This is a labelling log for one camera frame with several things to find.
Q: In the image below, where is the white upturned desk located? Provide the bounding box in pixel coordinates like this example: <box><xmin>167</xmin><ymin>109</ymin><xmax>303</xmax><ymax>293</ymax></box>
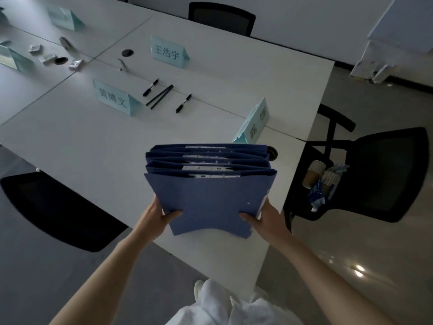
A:
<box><xmin>350</xmin><ymin>0</ymin><xmax>433</xmax><ymax>84</ymax></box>

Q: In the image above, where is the brown paper cup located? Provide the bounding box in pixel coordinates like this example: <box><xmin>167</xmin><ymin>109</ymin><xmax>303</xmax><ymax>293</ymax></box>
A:
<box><xmin>302</xmin><ymin>160</ymin><xmax>327</xmax><ymax>189</ymax></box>
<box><xmin>320</xmin><ymin>169</ymin><xmax>340</xmax><ymax>195</ymax></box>

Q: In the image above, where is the person's right forearm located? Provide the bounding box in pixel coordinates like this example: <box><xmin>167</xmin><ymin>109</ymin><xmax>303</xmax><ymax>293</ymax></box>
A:
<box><xmin>272</xmin><ymin>233</ymin><xmax>398</xmax><ymax>325</ymax></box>

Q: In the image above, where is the person's white clothing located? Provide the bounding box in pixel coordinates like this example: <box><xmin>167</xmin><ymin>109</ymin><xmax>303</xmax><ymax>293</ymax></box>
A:
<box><xmin>166</xmin><ymin>280</ymin><xmax>305</xmax><ymax>325</ymax></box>

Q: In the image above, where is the person's right hand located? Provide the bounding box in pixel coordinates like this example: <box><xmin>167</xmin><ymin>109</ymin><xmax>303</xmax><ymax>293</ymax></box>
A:
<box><xmin>240</xmin><ymin>197</ymin><xmax>292</xmax><ymax>241</ymax></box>

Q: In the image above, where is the plain black pen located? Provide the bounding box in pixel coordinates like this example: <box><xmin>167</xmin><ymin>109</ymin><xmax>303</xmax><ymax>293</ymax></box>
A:
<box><xmin>150</xmin><ymin>87</ymin><xmax>174</xmax><ymax>109</ymax></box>
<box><xmin>145</xmin><ymin>84</ymin><xmax>174</xmax><ymax>107</ymax></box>

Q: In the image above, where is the black pen with silver clip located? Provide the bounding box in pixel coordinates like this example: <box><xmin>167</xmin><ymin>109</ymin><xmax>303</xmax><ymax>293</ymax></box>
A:
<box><xmin>175</xmin><ymin>93</ymin><xmax>193</xmax><ymax>114</ymax></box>
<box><xmin>142</xmin><ymin>78</ymin><xmax>160</xmax><ymax>97</ymax></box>

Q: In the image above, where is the person's left hand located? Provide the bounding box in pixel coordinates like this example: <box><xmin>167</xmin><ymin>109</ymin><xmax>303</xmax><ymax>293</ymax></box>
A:
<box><xmin>138</xmin><ymin>195</ymin><xmax>184</xmax><ymax>241</ymax></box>

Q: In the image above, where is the blue and white wrapper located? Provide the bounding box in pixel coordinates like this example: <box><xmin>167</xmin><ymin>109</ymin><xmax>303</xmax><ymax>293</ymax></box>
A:
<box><xmin>307</xmin><ymin>165</ymin><xmax>349</xmax><ymax>213</ymax></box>

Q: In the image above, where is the small grey folded card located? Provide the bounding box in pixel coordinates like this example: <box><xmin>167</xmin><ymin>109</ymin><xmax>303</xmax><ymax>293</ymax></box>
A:
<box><xmin>59</xmin><ymin>37</ymin><xmax>77</xmax><ymax>53</ymax></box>

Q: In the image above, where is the teal folded name card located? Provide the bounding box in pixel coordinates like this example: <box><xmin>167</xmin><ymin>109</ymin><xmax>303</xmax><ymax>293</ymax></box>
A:
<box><xmin>150</xmin><ymin>35</ymin><xmax>191</xmax><ymax>69</ymax></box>
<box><xmin>93</xmin><ymin>79</ymin><xmax>143</xmax><ymax>117</ymax></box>
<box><xmin>0</xmin><ymin>44</ymin><xmax>34</xmax><ymax>73</ymax></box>
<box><xmin>232</xmin><ymin>97</ymin><xmax>270</xmax><ymax>145</ymax></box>
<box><xmin>47</xmin><ymin>5</ymin><xmax>85</xmax><ymax>31</ymax></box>

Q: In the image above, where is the person's left forearm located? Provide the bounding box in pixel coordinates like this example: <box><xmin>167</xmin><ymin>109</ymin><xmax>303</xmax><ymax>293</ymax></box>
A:
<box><xmin>49</xmin><ymin>229</ymin><xmax>155</xmax><ymax>325</ymax></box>

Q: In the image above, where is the blue file folder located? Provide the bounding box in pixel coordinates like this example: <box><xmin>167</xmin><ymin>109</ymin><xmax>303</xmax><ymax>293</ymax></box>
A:
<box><xmin>145</xmin><ymin>160</ymin><xmax>273</xmax><ymax>176</ymax></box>
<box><xmin>145</xmin><ymin>151</ymin><xmax>271</xmax><ymax>163</ymax></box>
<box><xmin>150</xmin><ymin>144</ymin><xmax>270</xmax><ymax>155</ymax></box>
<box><xmin>144</xmin><ymin>168</ymin><xmax>278</xmax><ymax>239</ymax></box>

